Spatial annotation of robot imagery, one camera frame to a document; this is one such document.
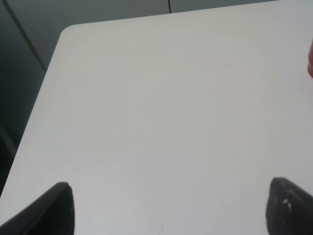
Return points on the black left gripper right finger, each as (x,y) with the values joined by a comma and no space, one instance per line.
(289,209)

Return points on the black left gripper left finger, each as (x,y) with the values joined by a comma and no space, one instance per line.
(53,213)

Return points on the red plastic cup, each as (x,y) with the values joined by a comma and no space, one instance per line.
(310,61)

